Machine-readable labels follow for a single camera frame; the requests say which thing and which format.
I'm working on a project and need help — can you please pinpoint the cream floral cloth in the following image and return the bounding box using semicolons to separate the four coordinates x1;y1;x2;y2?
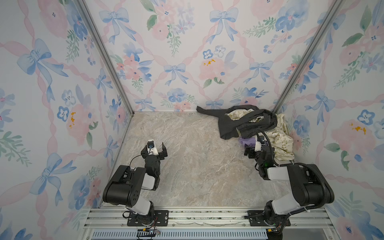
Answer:
226;109;295;164

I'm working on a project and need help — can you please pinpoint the black mounting plate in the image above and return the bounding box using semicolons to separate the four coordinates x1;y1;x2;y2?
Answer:
123;210;169;227
244;210;285;228

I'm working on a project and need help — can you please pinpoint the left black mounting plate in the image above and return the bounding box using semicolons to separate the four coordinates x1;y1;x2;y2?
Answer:
123;210;169;227

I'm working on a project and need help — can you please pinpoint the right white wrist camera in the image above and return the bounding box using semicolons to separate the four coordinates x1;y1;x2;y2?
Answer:
255;135;266;152

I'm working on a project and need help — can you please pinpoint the left aluminium corner post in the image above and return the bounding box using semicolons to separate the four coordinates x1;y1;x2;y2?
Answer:
72;0;135;116

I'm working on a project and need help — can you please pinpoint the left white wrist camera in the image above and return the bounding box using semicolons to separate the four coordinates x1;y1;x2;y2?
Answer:
147;139;159;156

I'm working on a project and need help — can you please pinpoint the aluminium corner post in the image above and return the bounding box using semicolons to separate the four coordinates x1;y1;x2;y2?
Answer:
273;0;344;114
72;0;135;116

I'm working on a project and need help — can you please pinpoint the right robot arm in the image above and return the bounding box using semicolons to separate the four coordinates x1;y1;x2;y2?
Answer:
244;145;335;234

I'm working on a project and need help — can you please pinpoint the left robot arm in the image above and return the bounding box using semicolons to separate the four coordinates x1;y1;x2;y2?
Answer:
103;140;169;228

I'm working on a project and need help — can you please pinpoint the purple cloth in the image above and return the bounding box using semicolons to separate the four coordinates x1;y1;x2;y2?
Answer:
239;137;257;148

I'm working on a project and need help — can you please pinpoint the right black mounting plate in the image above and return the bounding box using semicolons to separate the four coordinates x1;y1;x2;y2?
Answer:
244;210;285;228

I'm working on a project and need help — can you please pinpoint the black cloth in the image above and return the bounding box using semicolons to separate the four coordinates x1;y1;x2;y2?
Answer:
196;105;278;140

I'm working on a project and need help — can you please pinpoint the right aluminium corner post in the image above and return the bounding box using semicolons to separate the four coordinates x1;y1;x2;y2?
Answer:
273;0;344;114

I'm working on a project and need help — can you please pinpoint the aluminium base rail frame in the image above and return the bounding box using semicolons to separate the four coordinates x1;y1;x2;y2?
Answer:
79;205;340;240

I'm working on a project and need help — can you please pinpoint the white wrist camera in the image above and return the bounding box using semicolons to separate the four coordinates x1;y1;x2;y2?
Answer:
255;135;266;152
147;139;159;156

